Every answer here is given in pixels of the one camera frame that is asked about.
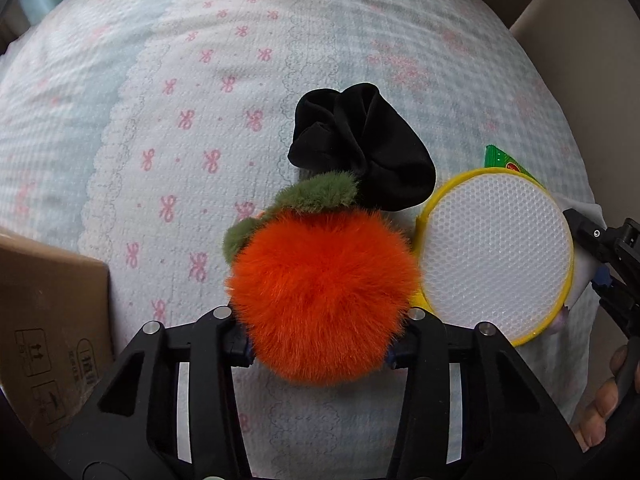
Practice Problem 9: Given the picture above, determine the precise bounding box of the yellow round white mesh pad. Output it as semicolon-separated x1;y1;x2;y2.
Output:
413;168;575;347

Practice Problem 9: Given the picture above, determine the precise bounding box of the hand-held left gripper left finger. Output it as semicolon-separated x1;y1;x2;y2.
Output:
54;306;254;480

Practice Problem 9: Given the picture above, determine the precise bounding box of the person's right hand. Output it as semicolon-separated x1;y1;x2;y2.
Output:
572;344;632;453

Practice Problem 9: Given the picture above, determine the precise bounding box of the green snack packet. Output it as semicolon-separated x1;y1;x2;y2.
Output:
483;144;541;181

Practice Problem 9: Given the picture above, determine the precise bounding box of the black sock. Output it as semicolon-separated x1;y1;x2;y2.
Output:
288;81;437;212

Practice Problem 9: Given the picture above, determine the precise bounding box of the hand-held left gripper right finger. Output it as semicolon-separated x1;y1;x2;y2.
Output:
386;308;592;480

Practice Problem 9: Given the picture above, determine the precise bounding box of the orange plush fruit toy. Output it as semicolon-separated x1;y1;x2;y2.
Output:
223;171;422;387

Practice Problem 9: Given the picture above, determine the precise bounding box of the brown cardboard box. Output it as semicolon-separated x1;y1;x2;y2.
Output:
0;227;115;453

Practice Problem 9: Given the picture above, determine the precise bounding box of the pink bow printed bed sheet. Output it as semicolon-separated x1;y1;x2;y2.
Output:
0;0;607;480

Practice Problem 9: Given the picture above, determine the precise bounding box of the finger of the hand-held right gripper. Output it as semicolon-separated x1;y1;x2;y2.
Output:
590;267;640;343
563;208;640;281

